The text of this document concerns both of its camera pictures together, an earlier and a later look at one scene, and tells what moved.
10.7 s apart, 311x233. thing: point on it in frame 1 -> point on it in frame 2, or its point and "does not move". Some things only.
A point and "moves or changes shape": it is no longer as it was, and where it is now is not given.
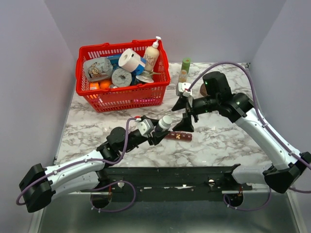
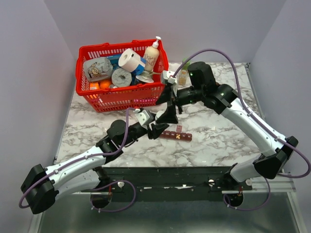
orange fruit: (104, 84) does not move
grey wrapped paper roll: (121, 78) does not move
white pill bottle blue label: (164, 124) moves or changes shape
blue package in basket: (114, 59) does not move
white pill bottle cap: (166, 120) moves or changes shape
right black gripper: (185, 124) -> (169, 116)
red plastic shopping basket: (128, 97) does not move
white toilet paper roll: (129, 60) does not move
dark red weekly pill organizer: (179, 136) does not move
